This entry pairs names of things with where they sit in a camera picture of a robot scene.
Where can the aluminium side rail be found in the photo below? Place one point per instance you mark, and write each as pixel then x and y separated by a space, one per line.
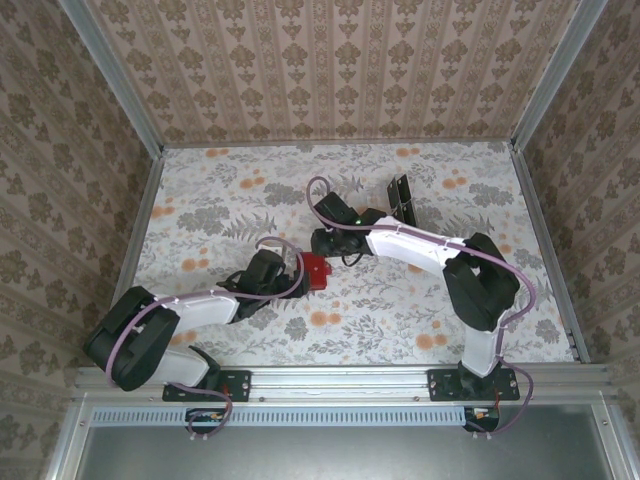
pixel 548 250
pixel 142 210

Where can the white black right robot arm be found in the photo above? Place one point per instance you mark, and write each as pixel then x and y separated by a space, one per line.
pixel 400 245

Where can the aluminium front rail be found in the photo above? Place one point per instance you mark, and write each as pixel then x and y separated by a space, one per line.
pixel 340 382

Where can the red card holder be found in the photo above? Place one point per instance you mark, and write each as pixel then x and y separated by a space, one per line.
pixel 315 272

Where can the grey metal sheet panel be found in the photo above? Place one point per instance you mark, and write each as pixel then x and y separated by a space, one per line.
pixel 340 455

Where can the aluminium frame post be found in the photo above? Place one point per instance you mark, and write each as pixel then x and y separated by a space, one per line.
pixel 556 75
pixel 117 80

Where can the floral patterned table cover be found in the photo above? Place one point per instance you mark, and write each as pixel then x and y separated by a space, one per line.
pixel 350 325

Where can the black credit card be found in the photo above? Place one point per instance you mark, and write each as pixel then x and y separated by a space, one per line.
pixel 403 187
pixel 392 192
pixel 402 217
pixel 411 212

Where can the clear acrylic card stand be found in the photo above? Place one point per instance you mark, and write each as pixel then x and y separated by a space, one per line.
pixel 393 210

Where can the black connector board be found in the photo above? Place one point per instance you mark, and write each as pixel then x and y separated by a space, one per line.
pixel 482 425
pixel 202 424

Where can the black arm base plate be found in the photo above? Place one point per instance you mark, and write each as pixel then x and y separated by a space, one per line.
pixel 442 385
pixel 240 385

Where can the aluminium lower frame profile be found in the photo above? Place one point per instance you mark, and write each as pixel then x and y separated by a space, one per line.
pixel 605 440
pixel 70 440

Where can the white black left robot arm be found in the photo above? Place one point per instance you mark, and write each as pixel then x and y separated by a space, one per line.
pixel 210 310

